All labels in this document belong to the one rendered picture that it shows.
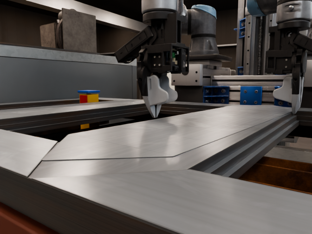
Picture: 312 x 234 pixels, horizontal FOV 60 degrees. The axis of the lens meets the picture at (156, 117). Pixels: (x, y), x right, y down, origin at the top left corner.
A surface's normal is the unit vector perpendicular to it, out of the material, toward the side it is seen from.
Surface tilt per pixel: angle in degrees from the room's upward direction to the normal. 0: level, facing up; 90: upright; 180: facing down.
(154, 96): 93
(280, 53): 90
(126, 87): 90
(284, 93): 93
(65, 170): 0
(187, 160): 0
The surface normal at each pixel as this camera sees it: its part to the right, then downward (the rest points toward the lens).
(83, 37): 0.80, 0.08
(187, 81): -0.52, 0.11
